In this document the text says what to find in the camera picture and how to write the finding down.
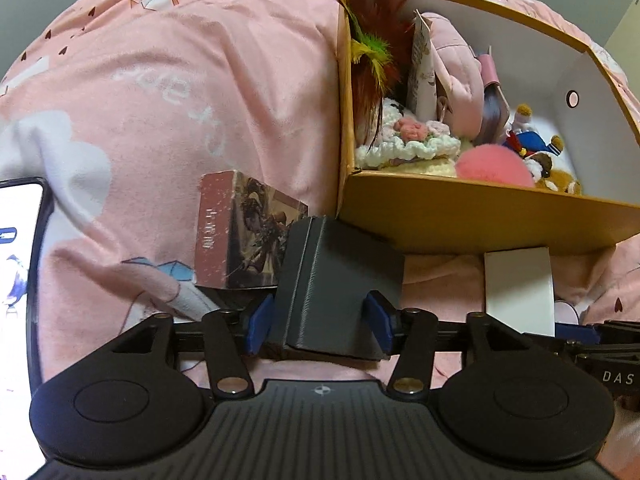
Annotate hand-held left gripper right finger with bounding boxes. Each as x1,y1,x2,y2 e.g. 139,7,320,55
364,290,531,401

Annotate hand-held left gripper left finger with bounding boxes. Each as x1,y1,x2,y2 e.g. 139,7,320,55
107,292,276,402

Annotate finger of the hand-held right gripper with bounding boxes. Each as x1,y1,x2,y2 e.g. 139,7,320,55
554,319,640,345
565,341,640,362

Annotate round metal compact mirror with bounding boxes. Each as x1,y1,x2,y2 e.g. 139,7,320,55
552,299,581,325

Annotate dark grey box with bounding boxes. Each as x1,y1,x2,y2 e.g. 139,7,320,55
265,216,407,363

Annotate small white box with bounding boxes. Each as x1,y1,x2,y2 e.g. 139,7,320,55
482,246,556,337

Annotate brown picture card box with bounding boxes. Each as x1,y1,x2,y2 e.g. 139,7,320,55
192,170,310,291

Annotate yellow cardboard box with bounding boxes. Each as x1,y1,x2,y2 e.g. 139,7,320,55
336,0,640,256

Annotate brown white yellow plush toy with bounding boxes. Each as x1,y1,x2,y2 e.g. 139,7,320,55
525,152,583,196

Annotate pink plush ball green leaves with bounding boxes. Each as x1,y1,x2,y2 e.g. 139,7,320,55
455,142,536,188

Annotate plush bear doll blue outfit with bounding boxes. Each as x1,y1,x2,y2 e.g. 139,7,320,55
502,104,566,158

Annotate cream crochet flower piece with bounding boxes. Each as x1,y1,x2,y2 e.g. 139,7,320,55
355,97,463,178

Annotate dark hair doll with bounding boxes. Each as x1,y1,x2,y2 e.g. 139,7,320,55
472,82,511,146

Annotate smartphone with lit screen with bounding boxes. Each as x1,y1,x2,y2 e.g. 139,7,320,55
0,177,55,480

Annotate printed paper tag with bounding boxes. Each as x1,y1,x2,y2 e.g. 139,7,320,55
405,9,443,121

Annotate pink plush toy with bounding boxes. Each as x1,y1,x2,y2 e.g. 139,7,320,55
425,12,488,138

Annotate red and green feather toy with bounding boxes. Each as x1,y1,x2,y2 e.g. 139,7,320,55
312,0,431,146

